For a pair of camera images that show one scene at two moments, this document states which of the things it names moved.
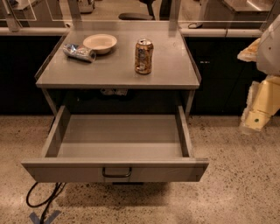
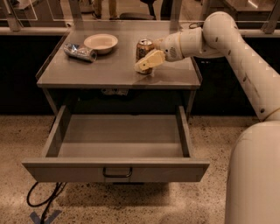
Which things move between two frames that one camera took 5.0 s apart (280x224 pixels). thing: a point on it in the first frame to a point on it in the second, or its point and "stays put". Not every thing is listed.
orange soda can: [143, 52] stays put
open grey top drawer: [157, 148] stays put
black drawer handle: [118, 175] stays put
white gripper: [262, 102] to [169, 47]
